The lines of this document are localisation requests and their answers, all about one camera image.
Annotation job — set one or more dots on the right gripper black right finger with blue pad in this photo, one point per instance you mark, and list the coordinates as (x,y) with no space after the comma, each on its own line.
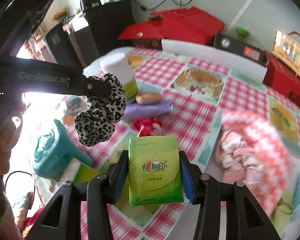
(245,218)

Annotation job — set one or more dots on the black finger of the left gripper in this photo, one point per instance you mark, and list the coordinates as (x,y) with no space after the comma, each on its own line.
(59,79)

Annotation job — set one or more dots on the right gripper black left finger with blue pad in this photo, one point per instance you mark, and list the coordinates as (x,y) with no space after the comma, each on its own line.
(61,217)

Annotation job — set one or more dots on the green tissue pack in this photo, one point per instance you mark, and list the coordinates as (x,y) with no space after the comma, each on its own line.
(78,172)
(154,174)

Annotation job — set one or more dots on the leopard print scrunchie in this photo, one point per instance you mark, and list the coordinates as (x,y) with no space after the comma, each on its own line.
(96,123)

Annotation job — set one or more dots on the red hair scrunchie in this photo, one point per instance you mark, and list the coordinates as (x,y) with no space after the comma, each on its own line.
(147,127)

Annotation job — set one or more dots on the person's left hand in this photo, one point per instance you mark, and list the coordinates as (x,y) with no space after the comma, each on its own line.
(11,123)

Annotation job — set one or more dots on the green cloth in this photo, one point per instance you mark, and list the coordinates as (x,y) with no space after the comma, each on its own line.
(281,214)

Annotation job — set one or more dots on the patchwork cartoon tablecloth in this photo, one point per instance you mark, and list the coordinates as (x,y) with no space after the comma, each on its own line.
(195,119)

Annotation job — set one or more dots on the tan wooden block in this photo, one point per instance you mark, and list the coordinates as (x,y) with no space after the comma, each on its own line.
(148,98)

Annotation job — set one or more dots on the white tray with teal rim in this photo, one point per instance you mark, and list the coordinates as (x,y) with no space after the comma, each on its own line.
(187,225)

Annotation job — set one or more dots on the pink white striped towel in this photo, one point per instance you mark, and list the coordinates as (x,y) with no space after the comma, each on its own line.
(251,150)

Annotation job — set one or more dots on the black cabinet with screen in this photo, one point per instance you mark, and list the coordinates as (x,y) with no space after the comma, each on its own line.
(107,20)

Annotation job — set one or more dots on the yellow flowers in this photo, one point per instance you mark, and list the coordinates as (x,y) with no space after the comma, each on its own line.
(61,14)

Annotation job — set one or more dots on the red paper gift bag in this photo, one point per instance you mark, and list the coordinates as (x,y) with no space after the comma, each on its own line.
(188,25)

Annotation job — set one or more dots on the red gift box with window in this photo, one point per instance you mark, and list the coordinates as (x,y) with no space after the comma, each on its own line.
(282,79)

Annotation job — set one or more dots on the white foam board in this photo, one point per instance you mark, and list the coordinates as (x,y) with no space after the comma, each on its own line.
(232,61)

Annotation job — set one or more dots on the black box with labels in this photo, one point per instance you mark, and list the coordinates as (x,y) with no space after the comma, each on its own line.
(238,47)

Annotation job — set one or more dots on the green dumbbell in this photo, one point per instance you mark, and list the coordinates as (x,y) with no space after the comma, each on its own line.
(242,33)

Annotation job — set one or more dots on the yellow wooden gift case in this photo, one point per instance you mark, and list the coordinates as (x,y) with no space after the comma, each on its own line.
(287,49)

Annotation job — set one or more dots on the wall mounted television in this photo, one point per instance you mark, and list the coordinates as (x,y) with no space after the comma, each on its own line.
(19,19)

